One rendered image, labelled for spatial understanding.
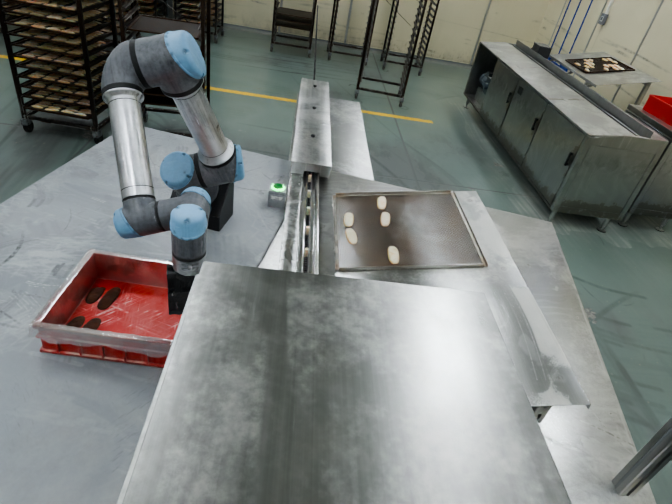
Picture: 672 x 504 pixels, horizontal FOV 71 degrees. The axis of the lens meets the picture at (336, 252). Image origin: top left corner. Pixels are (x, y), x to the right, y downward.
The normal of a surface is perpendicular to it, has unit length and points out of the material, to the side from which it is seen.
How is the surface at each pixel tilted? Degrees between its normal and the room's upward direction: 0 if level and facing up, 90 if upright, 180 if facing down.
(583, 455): 0
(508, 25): 90
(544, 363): 10
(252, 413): 0
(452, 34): 90
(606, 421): 0
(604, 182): 90
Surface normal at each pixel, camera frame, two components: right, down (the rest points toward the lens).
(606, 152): 0.03, 0.59
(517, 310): -0.01, -0.81
